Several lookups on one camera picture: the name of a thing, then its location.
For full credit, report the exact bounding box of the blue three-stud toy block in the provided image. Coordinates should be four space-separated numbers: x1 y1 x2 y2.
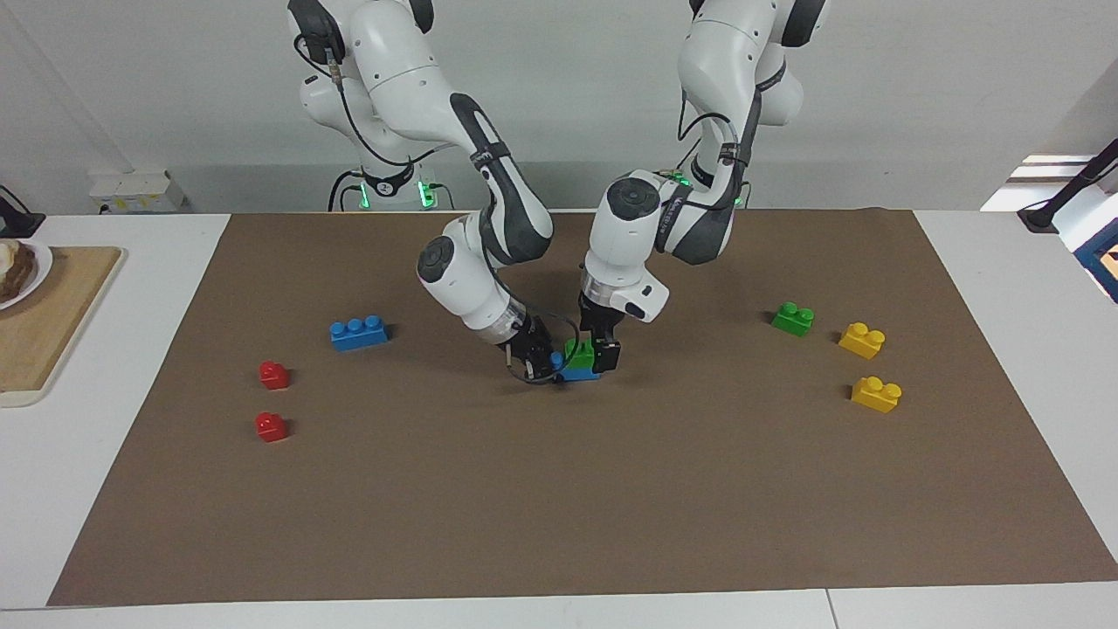
550 351 603 383
329 314 391 353

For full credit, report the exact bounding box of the yellow two-stud toy block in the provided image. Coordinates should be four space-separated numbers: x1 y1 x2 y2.
851 376 903 414
838 321 887 361

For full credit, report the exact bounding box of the brown table mat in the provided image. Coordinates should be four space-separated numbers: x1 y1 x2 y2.
46 208 1118 607

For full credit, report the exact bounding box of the white power strip box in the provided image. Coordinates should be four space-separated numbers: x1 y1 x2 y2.
88 169 190 214

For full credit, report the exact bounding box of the wooden cutting board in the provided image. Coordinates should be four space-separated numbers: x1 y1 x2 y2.
0 245 124 409

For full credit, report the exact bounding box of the black stand with base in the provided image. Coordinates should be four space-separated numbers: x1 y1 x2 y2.
1017 138 1118 234

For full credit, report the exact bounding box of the white plate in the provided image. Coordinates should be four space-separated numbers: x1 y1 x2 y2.
0 238 54 312

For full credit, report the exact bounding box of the blue framed panel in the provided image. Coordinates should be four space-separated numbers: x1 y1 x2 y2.
1073 220 1118 304

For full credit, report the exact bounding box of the brown bread slice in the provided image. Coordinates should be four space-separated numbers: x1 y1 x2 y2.
0 241 37 299

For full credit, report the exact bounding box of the black stand base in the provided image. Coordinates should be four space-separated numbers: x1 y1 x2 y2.
0 184 47 239

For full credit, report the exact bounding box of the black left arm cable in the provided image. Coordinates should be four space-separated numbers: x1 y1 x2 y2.
677 52 787 212

